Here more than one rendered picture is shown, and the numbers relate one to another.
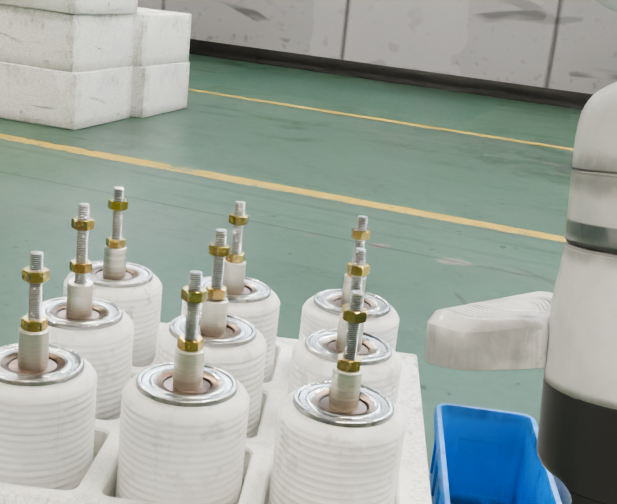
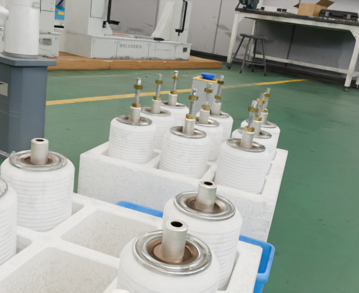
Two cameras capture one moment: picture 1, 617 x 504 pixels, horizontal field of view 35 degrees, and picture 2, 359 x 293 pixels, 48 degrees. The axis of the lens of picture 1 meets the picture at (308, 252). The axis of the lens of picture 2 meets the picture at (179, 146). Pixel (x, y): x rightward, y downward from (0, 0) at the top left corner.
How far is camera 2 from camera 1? 126 cm
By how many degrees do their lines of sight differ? 98
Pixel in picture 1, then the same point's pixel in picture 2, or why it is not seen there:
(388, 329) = (225, 152)
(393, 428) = (116, 123)
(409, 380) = (232, 190)
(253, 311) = (234, 135)
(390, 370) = (169, 136)
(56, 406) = not seen: hidden behind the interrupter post
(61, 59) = not seen: outside the picture
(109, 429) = not seen: hidden behind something
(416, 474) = (135, 166)
